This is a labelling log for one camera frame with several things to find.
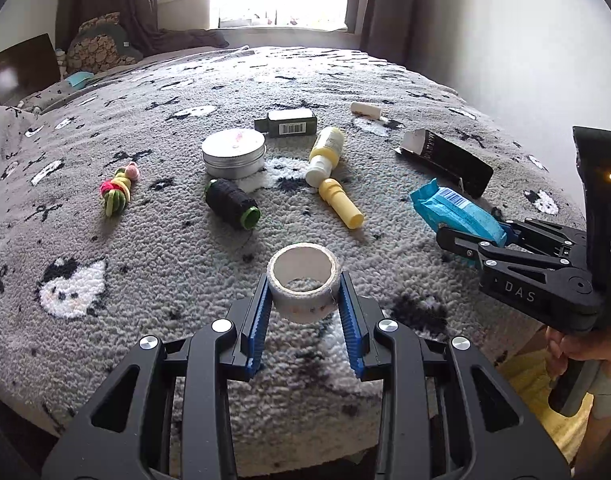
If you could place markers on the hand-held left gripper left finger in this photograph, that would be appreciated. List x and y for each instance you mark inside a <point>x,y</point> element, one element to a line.
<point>255,330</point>

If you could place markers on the small white tube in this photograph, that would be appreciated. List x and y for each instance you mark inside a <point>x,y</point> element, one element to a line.
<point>366,110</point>

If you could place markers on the person's right hand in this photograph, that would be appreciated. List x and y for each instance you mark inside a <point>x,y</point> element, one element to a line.
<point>595,345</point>

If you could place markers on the round metal tin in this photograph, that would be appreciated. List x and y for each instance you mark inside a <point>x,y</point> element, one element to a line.
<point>234,152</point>

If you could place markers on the person's grey clothing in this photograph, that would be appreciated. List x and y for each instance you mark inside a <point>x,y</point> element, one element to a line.
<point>610,390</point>

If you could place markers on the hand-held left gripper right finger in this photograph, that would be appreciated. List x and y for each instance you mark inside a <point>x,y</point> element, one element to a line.
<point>353,335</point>

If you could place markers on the yellow floor mat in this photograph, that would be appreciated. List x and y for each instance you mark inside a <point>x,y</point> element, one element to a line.
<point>530,390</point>

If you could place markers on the dark green bottle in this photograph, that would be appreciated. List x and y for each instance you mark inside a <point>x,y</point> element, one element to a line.
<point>285,122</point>

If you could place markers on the colourful knitted toy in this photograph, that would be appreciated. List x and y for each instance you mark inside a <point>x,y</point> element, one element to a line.
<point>118,190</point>

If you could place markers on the black cardboard box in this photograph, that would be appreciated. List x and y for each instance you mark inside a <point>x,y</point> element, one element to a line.
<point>455,165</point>

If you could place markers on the yellow bottle with white cap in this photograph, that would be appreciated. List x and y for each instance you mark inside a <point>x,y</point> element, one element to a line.
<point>327,150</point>

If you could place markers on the white tape roll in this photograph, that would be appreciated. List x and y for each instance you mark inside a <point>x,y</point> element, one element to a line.
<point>290,305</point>

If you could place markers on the dark wooden headboard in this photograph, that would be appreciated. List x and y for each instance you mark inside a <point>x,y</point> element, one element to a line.
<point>15,75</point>

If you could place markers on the yellow cylinder cap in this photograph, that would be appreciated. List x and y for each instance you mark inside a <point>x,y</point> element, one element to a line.
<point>340,202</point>

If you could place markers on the patterned brown pillow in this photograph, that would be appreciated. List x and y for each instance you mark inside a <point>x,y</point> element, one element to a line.
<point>98,45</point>

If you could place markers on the blue wet wipes packet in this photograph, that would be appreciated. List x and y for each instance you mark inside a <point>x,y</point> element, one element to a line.
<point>450,210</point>

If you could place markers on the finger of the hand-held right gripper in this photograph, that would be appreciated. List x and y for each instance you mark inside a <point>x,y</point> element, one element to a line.
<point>540,235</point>
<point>465,245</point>

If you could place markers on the black thread spool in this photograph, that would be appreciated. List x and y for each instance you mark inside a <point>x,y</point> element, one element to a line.
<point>230,202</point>

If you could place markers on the white armchair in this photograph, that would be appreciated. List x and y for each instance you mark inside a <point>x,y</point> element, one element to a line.
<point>183,10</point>

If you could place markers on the light blue flat packet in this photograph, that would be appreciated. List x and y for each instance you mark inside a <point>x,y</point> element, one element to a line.
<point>79,80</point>

